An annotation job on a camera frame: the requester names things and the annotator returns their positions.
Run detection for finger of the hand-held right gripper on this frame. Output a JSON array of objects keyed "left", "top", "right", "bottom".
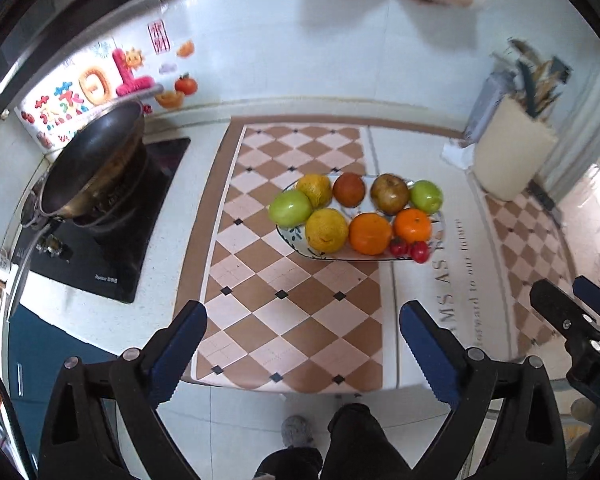
[
  {"left": 572, "top": 275, "right": 600, "bottom": 326},
  {"left": 529, "top": 279, "right": 600, "bottom": 343}
]

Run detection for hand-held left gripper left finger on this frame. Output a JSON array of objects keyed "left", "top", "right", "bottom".
[{"left": 37, "top": 300, "right": 209, "bottom": 480}]

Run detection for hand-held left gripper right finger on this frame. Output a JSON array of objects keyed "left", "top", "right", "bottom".
[{"left": 399, "top": 300, "right": 568, "bottom": 480}]

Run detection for small orange tangerine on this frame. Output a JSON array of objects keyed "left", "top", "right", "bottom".
[{"left": 393, "top": 207, "right": 433, "bottom": 244}]

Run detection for large orange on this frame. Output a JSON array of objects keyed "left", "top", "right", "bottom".
[{"left": 349, "top": 213, "right": 394, "bottom": 256}]

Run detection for green apple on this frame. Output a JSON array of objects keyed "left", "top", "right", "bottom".
[
  {"left": 410, "top": 180, "right": 444, "bottom": 214},
  {"left": 268, "top": 189, "right": 314, "bottom": 227}
]

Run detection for large yellow citrus fruit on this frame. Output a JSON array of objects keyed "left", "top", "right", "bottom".
[{"left": 305, "top": 208, "right": 350, "bottom": 254}]

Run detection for patterned oval plate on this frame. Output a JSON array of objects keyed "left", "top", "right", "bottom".
[{"left": 275, "top": 172, "right": 446, "bottom": 262}]

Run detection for small yellow citrus fruit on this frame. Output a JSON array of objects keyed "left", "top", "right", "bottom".
[{"left": 296, "top": 174, "right": 333, "bottom": 209}]

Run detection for white lettered checkered mat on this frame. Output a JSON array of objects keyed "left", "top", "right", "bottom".
[{"left": 367, "top": 125, "right": 581, "bottom": 391}]

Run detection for brown checkered mat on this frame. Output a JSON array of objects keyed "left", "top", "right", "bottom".
[{"left": 172, "top": 116, "right": 385, "bottom": 393}]

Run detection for black glass stove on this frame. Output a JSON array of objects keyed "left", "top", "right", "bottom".
[{"left": 27, "top": 137, "right": 192, "bottom": 305}]

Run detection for dark blue cabinet front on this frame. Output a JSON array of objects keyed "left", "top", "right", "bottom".
[{"left": 5, "top": 305, "right": 126, "bottom": 480}]

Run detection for cream utensil holder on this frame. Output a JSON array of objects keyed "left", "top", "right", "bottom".
[{"left": 472, "top": 95, "right": 558, "bottom": 202}]

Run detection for brown apple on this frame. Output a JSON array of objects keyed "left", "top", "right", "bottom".
[{"left": 370, "top": 173, "right": 411, "bottom": 214}]

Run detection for white cloth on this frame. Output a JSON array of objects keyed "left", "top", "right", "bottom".
[{"left": 440, "top": 137, "right": 478, "bottom": 171}]

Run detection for red-brown round fruit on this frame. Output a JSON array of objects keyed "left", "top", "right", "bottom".
[{"left": 332, "top": 172, "right": 367, "bottom": 207}]

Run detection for grey ribbed container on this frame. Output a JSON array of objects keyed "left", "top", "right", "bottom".
[{"left": 462, "top": 71, "right": 513, "bottom": 147}]

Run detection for black wok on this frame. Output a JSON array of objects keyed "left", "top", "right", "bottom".
[{"left": 10, "top": 100, "right": 151, "bottom": 281}]

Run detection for bunch of kitchen utensils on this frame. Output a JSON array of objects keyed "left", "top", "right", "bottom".
[{"left": 490, "top": 37, "right": 573, "bottom": 121}]

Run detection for black range hood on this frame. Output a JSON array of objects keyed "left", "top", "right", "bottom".
[{"left": 0, "top": 0, "right": 163, "bottom": 106}]

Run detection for colourful wall stickers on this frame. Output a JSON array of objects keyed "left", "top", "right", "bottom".
[{"left": 14, "top": 20, "right": 201, "bottom": 148}]

